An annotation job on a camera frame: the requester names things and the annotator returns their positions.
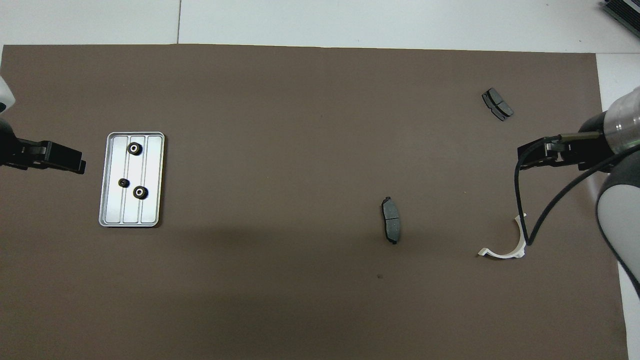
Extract dark ribbed device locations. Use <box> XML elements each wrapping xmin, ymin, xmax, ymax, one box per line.
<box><xmin>601</xmin><ymin>0</ymin><xmax>640</xmax><ymax>38</ymax></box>

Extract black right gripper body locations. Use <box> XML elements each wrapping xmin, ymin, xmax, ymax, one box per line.
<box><xmin>532</xmin><ymin>131</ymin><xmax>609</xmax><ymax>171</ymax></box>

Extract brown table mat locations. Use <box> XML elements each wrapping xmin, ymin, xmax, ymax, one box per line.
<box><xmin>0</xmin><ymin>44</ymin><xmax>630</xmax><ymax>360</ymax></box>

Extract single grey brake pad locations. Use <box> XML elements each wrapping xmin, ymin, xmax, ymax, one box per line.
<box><xmin>381</xmin><ymin>196</ymin><xmax>402</xmax><ymax>245</ymax></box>

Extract silver metal tray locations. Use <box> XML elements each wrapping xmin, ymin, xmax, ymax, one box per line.
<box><xmin>98</xmin><ymin>131</ymin><xmax>166</xmax><ymax>228</ymax></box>

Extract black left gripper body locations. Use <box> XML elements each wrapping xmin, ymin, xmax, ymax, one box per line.
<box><xmin>0</xmin><ymin>120</ymin><xmax>66</xmax><ymax>171</ymax></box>

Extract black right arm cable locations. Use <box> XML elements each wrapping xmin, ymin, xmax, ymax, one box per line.
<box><xmin>514</xmin><ymin>131</ymin><xmax>621</xmax><ymax>247</ymax></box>

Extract stacked grey brake pads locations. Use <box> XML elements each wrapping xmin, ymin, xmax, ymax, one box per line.
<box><xmin>481</xmin><ymin>87</ymin><xmax>515</xmax><ymax>122</ymax></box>

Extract white curved plastic bracket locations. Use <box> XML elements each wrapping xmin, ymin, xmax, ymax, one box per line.
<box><xmin>477</xmin><ymin>213</ymin><xmax>529</xmax><ymax>260</ymax></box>

